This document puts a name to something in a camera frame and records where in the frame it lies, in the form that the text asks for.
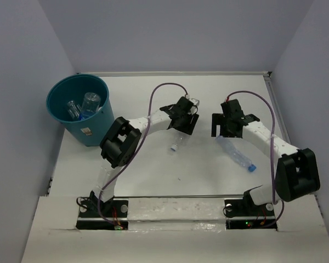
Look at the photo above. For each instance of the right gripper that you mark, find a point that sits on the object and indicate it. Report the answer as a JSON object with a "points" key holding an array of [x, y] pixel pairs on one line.
{"points": [[219, 119]]}

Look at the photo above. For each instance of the clear unlabelled plastic bottle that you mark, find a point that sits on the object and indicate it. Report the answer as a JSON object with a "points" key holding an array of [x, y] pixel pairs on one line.
{"points": [[180, 140]]}

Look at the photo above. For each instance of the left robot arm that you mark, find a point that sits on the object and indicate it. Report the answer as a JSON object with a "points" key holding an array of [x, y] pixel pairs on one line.
{"points": [[124, 139]]}

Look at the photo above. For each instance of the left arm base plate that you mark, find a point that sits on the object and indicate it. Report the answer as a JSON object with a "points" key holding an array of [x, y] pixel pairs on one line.
{"points": [[113, 216]]}

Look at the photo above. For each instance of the clear bottle blue label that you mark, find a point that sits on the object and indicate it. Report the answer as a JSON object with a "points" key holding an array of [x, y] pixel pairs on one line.
{"points": [[90, 106]]}

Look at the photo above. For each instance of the teal plastic bin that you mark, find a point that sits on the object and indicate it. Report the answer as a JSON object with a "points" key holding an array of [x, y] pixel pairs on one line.
{"points": [[89, 131]]}

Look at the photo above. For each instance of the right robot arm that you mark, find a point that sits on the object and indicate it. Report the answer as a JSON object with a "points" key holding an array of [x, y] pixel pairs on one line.
{"points": [[295, 170]]}

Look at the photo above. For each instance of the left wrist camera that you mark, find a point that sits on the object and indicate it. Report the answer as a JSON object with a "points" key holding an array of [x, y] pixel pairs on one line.
{"points": [[194, 101]]}

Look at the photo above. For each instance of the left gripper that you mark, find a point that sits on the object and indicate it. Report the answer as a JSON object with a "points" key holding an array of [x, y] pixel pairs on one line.
{"points": [[188, 128]]}

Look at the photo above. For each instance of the crushed clear bottle blue cap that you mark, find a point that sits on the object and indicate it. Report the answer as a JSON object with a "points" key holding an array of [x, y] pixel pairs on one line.
{"points": [[238, 157]]}

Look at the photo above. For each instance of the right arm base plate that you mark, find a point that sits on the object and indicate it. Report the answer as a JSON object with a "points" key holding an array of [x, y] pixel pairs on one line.
{"points": [[240, 216]]}

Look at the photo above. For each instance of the clear bottle yellow label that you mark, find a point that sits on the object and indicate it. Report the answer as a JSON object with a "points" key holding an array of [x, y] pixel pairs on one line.
{"points": [[74, 110]]}

